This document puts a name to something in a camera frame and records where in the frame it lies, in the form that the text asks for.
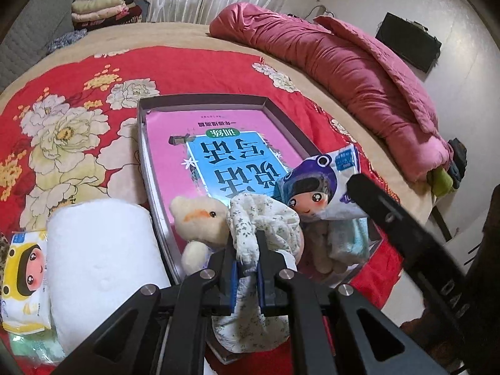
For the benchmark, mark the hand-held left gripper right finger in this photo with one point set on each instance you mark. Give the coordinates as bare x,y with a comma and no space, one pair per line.
261,285

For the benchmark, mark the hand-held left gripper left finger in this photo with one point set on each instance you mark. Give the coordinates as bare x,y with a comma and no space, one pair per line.
234,285

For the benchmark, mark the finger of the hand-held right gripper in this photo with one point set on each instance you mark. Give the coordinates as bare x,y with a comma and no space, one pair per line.
382,211

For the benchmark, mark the light blue cloth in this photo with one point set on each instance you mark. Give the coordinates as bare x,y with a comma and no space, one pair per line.
349,242

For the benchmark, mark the white floral cloth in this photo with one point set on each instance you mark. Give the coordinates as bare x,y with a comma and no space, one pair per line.
254,218

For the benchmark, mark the teddy bear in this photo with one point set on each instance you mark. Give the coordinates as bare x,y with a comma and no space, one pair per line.
318,250

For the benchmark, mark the white duck plush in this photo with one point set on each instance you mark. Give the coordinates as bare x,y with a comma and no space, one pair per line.
199,218

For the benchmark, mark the tissue packet purple cartoon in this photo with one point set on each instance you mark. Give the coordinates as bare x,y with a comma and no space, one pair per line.
308,187

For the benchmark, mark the green pillow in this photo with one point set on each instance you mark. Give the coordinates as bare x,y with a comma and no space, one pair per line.
443,183

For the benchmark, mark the dark clothes on rack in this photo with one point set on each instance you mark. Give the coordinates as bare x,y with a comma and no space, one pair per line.
457,160

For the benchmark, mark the white toilet paper roll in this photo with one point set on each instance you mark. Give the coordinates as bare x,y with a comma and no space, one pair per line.
101,250

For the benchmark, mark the pink and blue book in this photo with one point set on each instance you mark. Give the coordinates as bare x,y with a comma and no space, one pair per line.
175,125

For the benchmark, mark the pink quilt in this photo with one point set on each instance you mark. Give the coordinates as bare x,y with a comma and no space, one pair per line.
312,50

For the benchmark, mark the tissue packet yellow cartoon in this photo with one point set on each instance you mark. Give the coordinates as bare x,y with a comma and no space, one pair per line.
27,273

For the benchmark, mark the green tissue packet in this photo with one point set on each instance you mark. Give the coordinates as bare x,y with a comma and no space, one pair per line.
35,347

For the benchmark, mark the beige bed sheet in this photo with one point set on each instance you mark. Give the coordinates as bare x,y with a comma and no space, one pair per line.
175,33

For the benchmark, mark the red floral blanket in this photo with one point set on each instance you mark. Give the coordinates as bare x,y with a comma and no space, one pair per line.
78,74

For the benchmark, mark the blue patterned cloth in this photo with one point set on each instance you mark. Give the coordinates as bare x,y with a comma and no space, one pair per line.
66,41

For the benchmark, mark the dark clothes pile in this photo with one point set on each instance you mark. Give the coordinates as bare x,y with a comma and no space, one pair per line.
132,6

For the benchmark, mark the pink folded cloth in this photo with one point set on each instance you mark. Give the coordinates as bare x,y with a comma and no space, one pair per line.
101,16

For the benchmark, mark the beige folded blanket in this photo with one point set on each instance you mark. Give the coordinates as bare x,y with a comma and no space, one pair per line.
97,4

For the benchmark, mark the grey quilted headboard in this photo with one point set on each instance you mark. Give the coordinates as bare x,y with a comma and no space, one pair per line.
35,35

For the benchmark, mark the black wall television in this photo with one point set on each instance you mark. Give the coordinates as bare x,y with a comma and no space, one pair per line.
408,41

